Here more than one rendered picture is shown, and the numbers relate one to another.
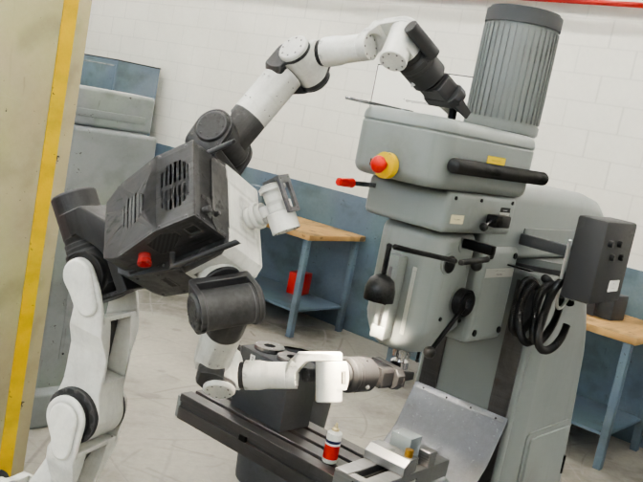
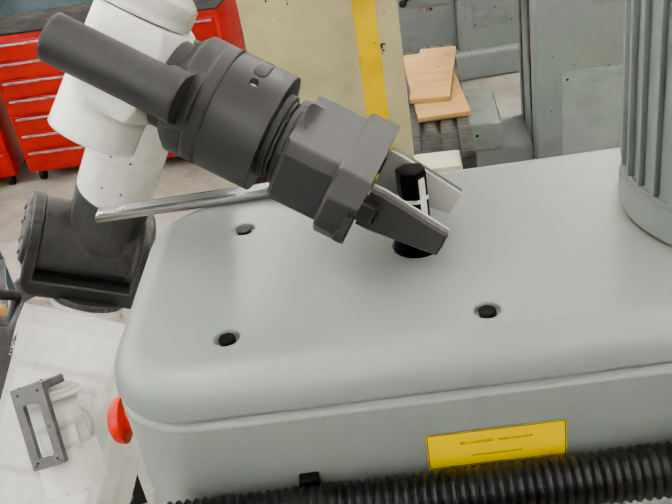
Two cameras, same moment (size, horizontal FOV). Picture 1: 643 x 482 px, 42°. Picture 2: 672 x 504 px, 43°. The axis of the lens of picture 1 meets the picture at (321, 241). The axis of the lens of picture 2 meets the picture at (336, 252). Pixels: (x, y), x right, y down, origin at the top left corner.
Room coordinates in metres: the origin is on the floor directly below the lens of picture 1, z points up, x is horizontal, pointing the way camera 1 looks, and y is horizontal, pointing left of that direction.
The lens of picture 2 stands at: (1.76, -0.66, 2.21)
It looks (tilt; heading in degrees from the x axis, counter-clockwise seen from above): 31 degrees down; 55
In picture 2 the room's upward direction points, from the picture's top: 10 degrees counter-clockwise
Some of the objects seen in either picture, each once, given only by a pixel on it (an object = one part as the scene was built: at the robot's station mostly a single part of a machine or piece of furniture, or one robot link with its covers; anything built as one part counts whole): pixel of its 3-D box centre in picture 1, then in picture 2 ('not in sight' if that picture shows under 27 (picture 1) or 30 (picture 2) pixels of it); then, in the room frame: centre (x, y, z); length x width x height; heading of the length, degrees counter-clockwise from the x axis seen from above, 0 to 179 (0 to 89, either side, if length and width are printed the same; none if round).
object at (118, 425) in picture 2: (379, 164); (129, 418); (1.91, -0.10, 1.76); 0.04 x 0.03 x 0.04; 51
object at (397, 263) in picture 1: (388, 295); not in sight; (2.03, -0.19, 1.45); 0.04 x 0.04 x 0.21; 51
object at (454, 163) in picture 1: (500, 172); (509, 484); (2.04, -0.39, 1.79); 0.45 x 0.04 x 0.04; 141
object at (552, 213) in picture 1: (522, 217); not in sight; (2.50, -0.57, 1.66); 0.80 x 0.23 x 0.20; 141
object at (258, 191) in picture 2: (378, 104); (234, 194); (2.07, -0.07, 1.89); 0.24 x 0.04 x 0.01; 141
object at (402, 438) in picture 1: (405, 444); not in sight; (2.07, -0.31, 1.07); 0.06 x 0.05 x 0.06; 52
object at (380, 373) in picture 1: (370, 374); not in sight; (2.05, -0.19, 1.23); 0.13 x 0.12 x 0.10; 40
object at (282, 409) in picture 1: (275, 383); not in sight; (2.39, 0.05, 1.05); 0.22 x 0.12 x 0.20; 47
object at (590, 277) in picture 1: (601, 259); not in sight; (2.13, -0.71, 1.62); 0.20 x 0.09 x 0.21; 141
